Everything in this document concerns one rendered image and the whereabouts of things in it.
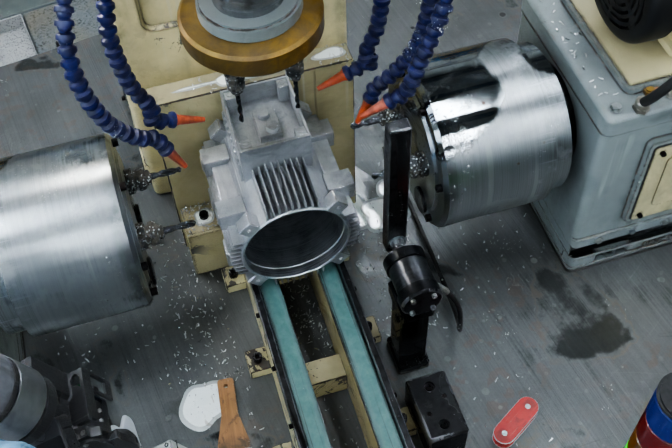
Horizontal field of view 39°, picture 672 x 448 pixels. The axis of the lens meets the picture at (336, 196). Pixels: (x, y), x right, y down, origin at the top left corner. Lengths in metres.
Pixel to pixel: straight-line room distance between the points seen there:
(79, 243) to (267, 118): 0.31
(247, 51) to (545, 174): 0.48
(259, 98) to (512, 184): 0.38
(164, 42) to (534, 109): 0.54
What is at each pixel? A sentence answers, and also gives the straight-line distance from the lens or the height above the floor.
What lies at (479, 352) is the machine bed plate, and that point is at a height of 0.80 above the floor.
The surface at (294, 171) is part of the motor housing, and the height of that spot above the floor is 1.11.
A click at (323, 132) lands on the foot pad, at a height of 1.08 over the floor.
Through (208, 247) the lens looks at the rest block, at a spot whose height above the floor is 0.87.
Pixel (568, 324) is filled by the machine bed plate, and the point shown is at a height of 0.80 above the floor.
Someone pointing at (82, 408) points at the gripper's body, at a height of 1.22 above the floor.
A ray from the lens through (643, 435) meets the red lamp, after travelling 1.10.
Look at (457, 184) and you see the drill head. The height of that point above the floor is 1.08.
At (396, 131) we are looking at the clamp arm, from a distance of 1.15.
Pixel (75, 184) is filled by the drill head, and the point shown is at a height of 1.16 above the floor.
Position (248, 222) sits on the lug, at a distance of 1.27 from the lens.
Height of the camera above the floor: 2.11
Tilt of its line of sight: 52 degrees down
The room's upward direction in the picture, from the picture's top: 3 degrees counter-clockwise
